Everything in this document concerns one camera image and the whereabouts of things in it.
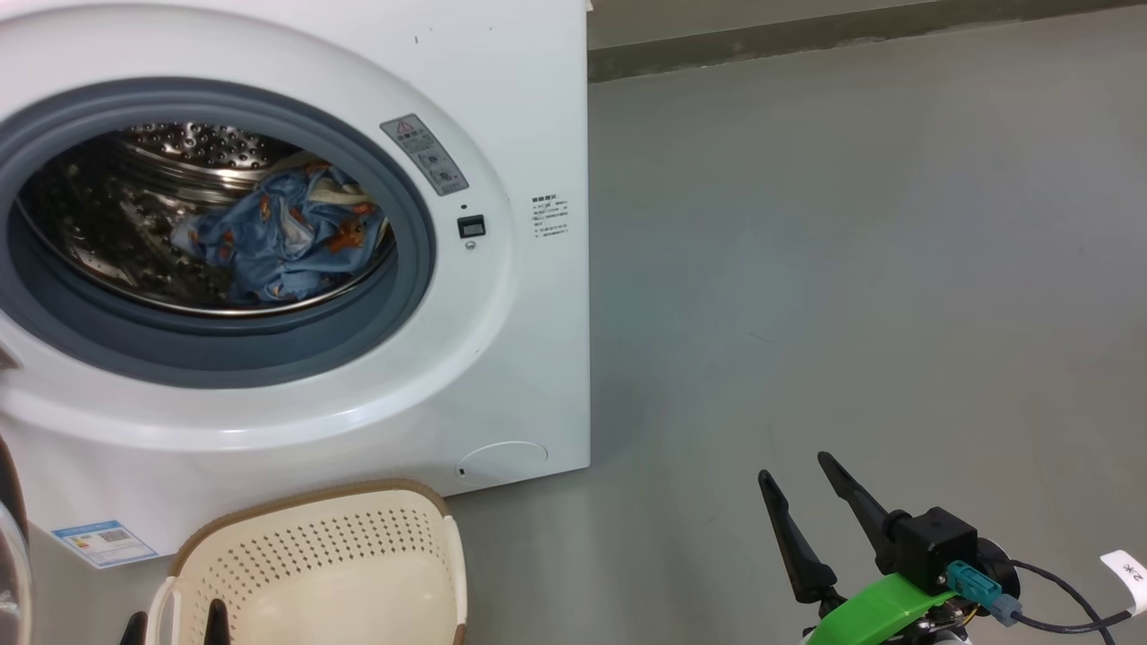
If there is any white washing machine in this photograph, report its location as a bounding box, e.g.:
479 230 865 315
0 0 592 565

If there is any white cable tag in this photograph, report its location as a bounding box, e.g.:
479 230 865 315
1100 550 1147 617

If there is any grey warning sticker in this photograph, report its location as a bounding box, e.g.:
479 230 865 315
380 114 470 196

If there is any cream perforated laundry basket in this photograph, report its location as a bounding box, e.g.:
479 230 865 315
146 477 469 645

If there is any black cable teal connector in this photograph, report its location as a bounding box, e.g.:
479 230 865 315
947 560 1137 635

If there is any blue energy label sticker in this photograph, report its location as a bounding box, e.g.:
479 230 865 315
51 520 158 570

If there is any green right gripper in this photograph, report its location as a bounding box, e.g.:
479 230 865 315
758 451 978 645

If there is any washer door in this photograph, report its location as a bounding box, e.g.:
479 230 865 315
0 434 35 645

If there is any round white filter cover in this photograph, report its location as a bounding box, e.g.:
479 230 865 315
455 441 549 487

